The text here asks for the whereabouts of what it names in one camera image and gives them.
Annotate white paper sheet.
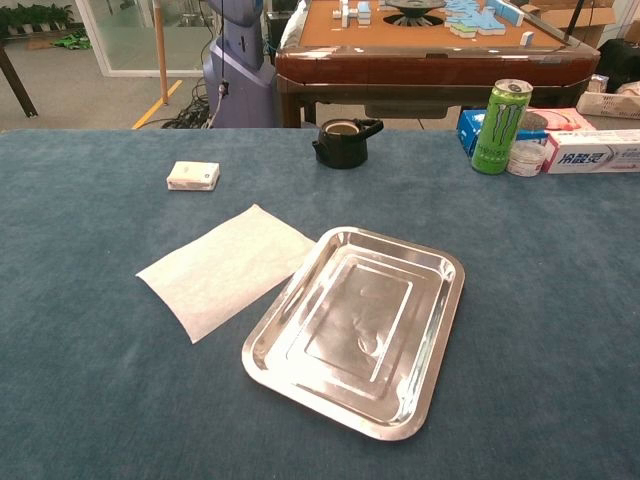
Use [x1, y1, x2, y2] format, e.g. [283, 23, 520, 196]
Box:
[135, 202, 317, 345]

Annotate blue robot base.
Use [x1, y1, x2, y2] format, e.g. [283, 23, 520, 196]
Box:
[201, 0, 277, 129]

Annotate stainless steel tray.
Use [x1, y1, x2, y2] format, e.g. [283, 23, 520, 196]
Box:
[241, 226, 466, 442]

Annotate black teapot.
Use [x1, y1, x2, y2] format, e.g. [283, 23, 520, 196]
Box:
[311, 118, 385, 170]

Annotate small white tissue pack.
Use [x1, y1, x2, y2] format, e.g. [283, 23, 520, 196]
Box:
[166, 160, 221, 193]

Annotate brown mahjong table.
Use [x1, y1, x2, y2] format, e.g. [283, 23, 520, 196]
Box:
[274, 0, 601, 129]

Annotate green energy drink can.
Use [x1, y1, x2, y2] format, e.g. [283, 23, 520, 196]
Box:
[470, 78, 534, 176]

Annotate stacked blue mahjong tiles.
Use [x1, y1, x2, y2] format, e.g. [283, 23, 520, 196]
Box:
[332, 0, 374, 27]

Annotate wooden pole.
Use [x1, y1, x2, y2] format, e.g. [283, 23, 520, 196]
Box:
[152, 0, 170, 106]

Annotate blue table cloth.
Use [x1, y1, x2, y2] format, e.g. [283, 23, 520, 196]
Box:
[0, 128, 640, 480]

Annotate pile of blue mahjong tiles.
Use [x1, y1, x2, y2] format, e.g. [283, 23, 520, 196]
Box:
[444, 0, 526, 40]

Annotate blue pink cookie box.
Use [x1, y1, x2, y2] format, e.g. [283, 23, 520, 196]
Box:
[456, 107, 597, 159]

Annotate white toothpaste box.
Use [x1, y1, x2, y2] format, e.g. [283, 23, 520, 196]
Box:
[541, 128, 640, 175]

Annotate white plastic basket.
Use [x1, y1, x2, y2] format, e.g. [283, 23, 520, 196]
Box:
[576, 91, 640, 120]

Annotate green cloth on floor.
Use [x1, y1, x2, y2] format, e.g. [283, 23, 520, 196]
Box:
[52, 29, 94, 51]

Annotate black table leg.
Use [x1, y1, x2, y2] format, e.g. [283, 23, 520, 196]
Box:
[0, 44, 39, 120]

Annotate black tripod stand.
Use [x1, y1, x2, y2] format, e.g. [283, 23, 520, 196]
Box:
[563, 0, 587, 42]

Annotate black bag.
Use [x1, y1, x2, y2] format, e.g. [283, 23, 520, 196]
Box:
[596, 38, 640, 94]

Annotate cardboard box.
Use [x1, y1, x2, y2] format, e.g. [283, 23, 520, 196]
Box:
[519, 0, 617, 49]

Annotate potted green plants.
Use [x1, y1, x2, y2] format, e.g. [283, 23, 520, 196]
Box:
[0, 3, 75, 36]

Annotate black floor cable bundle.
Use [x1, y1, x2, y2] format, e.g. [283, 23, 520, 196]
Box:
[160, 77, 221, 130]

